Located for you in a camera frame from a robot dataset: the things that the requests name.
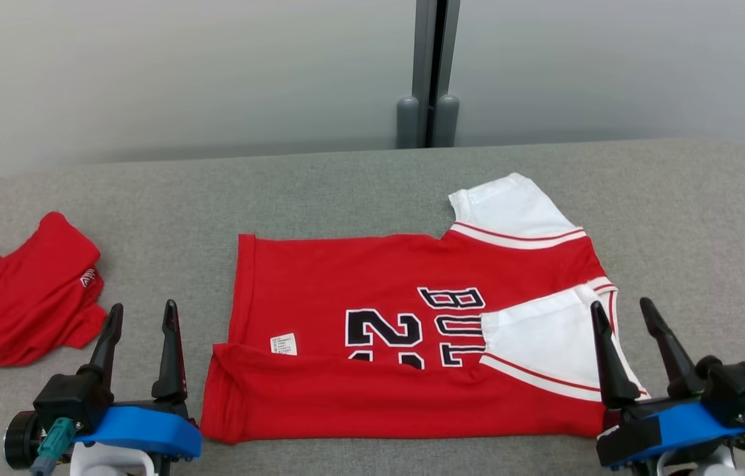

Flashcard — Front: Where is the grey metal partition post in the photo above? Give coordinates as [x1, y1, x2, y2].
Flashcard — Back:
[396, 0, 461, 149]

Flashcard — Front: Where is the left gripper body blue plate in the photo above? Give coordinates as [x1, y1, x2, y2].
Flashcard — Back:
[75, 403, 202, 461]

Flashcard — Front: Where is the teal left camera connector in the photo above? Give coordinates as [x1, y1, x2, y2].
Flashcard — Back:
[30, 417, 77, 476]

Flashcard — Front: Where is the red shirt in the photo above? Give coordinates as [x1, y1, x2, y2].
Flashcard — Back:
[0, 212, 108, 368]

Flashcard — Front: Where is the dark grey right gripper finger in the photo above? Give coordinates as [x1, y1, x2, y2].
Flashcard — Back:
[640, 297, 707, 399]
[590, 301, 641, 409]

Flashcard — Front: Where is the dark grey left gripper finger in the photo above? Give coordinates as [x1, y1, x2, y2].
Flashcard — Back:
[78, 303, 124, 397]
[151, 299, 188, 403]

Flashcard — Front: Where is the red white Bulls jersey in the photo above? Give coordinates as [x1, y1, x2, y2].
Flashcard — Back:
[200, 173, 650, 444]

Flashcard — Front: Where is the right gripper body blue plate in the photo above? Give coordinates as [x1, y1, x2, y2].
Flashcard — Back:
[596, 399, 745, 471]

